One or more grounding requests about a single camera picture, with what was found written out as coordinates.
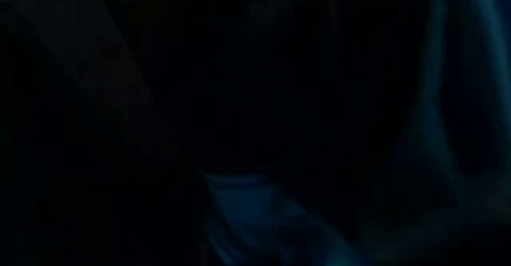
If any white garment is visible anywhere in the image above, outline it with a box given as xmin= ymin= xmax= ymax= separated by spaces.
xmin=199 ymin=0 xmax=511 ymax=266

